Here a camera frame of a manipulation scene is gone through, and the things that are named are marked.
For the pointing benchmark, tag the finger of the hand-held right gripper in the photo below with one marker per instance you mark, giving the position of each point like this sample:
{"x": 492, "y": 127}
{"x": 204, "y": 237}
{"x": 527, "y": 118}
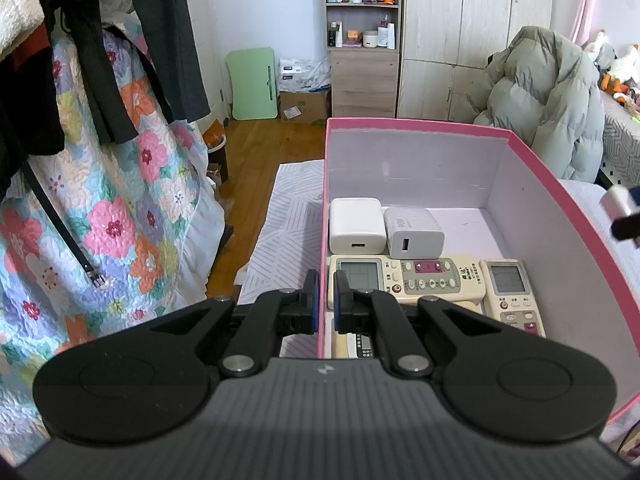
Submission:
{"x": 627, "y": 227}

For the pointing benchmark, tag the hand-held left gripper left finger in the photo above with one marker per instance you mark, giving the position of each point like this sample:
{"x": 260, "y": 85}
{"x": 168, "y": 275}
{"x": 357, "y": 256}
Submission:
{"x": 314, "y": 305}

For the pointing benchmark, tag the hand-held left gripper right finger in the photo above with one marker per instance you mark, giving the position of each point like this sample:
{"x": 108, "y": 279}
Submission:
{"x": 338, "y": 305}

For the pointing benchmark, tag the yellowed remote control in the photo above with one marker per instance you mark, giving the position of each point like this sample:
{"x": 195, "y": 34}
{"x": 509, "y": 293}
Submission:
{"x": 357, "y": 347}

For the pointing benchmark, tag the white square charger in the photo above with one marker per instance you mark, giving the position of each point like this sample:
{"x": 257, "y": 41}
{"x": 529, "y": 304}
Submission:
{"x": 356, "y": 225}

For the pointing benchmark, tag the cream remote with red buttons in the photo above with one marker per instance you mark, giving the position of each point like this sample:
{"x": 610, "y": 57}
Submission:
{"x": 435, "y": 277}

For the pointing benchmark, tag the grey-white charger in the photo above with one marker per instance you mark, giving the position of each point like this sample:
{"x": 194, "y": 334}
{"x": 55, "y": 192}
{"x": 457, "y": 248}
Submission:
{"x": 412, "y": 232}

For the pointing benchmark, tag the small white remote control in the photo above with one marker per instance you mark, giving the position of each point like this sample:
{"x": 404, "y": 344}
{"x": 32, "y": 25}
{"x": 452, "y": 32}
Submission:
{"x": 510, "y": 285}

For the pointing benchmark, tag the pink cardboard box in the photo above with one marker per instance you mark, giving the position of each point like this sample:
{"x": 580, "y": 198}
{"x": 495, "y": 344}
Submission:
{"x": 425, "y": 170}

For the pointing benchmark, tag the lavender blanket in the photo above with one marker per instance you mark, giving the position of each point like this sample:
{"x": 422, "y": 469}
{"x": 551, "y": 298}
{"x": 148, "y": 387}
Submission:
{"x": 587, "y": 210}

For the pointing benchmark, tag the patterned bed sheet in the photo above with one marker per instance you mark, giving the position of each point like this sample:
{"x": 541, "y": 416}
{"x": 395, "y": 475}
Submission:
{"x": 620, "y": 140}

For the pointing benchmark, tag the patterned floor mat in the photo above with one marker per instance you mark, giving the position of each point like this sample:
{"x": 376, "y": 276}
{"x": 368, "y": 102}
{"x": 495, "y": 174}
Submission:
{"x": 290, "y": 220}

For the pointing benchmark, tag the grey-green puffer jacket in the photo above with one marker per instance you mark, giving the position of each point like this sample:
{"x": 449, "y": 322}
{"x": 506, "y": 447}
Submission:
{"x": 550, "y": 90}

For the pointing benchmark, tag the white goose plush toy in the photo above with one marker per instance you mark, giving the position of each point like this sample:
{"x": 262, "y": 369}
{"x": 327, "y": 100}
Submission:
{"x": 625, "y": 67}

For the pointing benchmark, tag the grey white plush toy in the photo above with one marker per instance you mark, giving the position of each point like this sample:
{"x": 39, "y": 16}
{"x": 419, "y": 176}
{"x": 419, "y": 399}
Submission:
{"x": 599, "y": 47}

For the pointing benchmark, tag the waste bin with orange bag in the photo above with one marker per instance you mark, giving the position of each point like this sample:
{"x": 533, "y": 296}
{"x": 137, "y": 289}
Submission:
{"x": 216, "y": 142}

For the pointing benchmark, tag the brown cardboard box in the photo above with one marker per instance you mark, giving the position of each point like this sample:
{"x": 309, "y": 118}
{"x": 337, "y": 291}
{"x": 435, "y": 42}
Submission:
{"x": 305, "y": 106}

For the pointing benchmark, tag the floral quilt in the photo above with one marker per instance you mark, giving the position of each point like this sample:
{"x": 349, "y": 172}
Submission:
{"x": 115, "y": 220}

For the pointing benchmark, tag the wooden shelf cabinet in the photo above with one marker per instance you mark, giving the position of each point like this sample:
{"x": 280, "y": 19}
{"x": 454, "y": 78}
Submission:
{"x": 364, "y": 80}

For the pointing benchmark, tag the pink curtain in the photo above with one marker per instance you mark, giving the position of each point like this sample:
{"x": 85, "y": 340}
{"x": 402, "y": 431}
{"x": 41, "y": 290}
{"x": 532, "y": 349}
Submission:
{"x": 585, "y": 5}

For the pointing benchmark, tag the green folding table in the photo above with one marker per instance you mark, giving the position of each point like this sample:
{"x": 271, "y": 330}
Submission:
{"x": 252, "y": 85}

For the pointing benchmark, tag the white plastic bag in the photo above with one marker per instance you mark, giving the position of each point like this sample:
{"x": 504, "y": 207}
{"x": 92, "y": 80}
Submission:
{"x": 319, "y": 74}

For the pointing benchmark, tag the white printed carton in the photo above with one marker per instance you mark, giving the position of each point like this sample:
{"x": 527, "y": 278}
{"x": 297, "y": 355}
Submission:
{"x": 292, "y": 75}

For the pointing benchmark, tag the light wooden wardrobe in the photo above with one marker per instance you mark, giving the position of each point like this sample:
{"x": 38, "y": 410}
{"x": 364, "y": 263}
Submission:
{"x": 440, "y": 50}

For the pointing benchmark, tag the black belt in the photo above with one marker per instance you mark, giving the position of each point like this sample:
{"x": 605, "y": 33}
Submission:
{"x": 60, "y": 225}

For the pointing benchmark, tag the white jar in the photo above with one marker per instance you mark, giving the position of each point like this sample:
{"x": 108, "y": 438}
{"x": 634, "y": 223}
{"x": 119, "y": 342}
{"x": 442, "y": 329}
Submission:
{"x": 370, "y": 39}

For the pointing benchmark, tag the black bottle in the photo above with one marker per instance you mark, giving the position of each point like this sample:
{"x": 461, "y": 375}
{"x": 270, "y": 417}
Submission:
{"x": 332, "y": 35}

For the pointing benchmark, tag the white bottle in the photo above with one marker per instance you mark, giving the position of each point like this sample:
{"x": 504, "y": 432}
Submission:
{"x": 386, "y": 36}

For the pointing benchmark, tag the dark grey hanging garment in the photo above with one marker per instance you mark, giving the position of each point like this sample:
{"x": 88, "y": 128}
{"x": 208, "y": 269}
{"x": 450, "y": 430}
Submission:
{"x": 165, "y": 45}

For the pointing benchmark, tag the black hanging garment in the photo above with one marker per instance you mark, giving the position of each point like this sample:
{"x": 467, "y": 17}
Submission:
{"x": 95, "y": 70}

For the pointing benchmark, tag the black hanging coat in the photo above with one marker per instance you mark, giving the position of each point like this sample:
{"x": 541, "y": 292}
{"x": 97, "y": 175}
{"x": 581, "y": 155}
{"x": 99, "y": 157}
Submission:
{"x": 25, "y": 125}

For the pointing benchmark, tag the red garment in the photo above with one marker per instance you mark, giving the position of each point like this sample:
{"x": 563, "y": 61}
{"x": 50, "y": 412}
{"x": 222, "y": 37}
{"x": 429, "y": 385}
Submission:
{"x": 32, "y": 52}

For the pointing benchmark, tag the cream fleece garment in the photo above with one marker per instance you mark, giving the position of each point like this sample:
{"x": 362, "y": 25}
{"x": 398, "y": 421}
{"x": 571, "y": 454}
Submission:
{"x": 17, "y": 10}

